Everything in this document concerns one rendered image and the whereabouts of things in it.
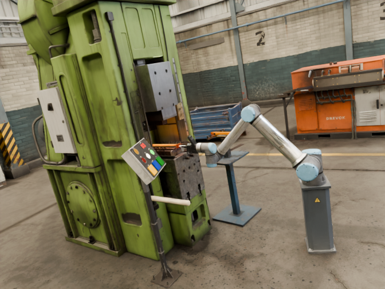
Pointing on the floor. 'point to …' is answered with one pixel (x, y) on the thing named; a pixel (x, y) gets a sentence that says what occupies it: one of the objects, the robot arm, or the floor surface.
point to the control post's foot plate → (161, 280)
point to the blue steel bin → (215, 119)
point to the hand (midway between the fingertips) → (180, 145)
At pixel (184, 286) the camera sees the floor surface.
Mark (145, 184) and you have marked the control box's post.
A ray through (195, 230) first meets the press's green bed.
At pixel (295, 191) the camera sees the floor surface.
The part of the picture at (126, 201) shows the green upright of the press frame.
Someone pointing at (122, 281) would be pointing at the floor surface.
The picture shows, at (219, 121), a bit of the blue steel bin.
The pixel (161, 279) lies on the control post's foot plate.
